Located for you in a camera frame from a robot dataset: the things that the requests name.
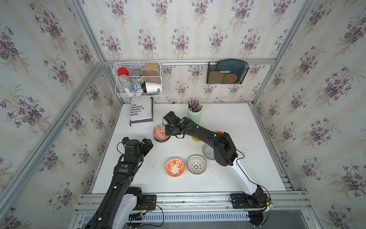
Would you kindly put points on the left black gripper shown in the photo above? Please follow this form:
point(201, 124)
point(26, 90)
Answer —
point(149, 145)

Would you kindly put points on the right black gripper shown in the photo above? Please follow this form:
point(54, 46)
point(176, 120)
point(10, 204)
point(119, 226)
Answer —
point(167, 133)

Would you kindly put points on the orange geometric pattern bowl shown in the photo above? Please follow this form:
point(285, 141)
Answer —
point(159, 132)

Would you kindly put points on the orange floral pattern bowl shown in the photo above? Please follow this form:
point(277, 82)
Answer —
point(175, 167)

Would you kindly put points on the green grey pattern bowl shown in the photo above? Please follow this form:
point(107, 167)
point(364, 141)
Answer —
point(208, 152)

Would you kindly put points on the black white pattern bowl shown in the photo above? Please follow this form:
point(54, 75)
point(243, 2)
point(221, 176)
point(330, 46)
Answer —
point(196, 164)

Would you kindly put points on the blue floral bowl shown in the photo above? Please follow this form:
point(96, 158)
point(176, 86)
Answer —
point(161, 140)

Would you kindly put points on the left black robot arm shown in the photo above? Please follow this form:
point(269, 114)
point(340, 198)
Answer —
point(121, 198)

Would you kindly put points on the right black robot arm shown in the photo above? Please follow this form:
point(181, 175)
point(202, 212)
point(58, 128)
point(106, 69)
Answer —
point(225, 154)

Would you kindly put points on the mint green pencil cup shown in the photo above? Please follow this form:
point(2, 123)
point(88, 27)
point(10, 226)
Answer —
point(195, 116)

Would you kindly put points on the lime green plastic bowl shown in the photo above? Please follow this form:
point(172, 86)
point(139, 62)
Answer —
point(196, 139)

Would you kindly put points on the coloured pencils bunch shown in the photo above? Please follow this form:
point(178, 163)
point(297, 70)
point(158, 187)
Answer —
point(194, 106)

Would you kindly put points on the white grey book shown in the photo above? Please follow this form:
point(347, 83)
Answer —
point(141, 110)

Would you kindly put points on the clear plastic bottle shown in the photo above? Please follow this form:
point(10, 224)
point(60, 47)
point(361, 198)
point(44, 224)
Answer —
point(126, 84)

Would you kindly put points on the round cork coaster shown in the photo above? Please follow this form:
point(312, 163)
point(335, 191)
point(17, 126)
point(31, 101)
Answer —
point(230, 78)

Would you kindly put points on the teal plate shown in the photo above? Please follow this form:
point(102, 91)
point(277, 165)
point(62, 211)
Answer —
point(233, 66)

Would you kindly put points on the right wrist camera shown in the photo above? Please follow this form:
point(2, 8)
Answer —
point(171, 119)

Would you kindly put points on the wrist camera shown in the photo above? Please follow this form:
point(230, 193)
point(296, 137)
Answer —
point(125, 140)
point(171, 119)

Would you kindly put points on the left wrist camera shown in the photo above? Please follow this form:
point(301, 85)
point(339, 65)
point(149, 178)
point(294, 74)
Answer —
point(125, 140)

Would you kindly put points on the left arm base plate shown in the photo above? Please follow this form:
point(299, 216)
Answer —
point(145, 202)

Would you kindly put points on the white wire wall basket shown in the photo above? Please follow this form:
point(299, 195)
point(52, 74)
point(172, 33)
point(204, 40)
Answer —
point(136, 79)

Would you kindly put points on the black mesh wall organizer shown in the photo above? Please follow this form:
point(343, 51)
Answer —
point(215, 77)

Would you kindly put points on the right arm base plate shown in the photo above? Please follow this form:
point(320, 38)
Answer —
point(245, 201)

